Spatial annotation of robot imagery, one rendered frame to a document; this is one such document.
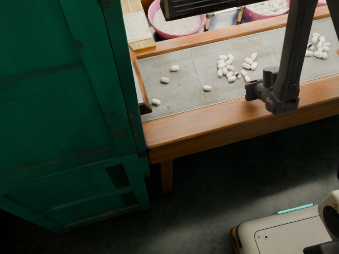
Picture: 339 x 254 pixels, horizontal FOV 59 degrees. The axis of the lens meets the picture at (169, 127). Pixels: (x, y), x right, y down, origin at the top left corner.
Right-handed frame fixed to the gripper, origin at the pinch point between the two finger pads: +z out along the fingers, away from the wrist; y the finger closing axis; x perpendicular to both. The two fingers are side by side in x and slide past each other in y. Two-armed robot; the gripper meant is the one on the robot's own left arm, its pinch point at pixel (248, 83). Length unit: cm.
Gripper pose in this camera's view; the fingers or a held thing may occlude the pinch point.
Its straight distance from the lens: 120.8
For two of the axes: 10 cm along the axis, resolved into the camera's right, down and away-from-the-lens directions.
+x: 1.7, 8.9, 4.3
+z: -2.2, -3.9, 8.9
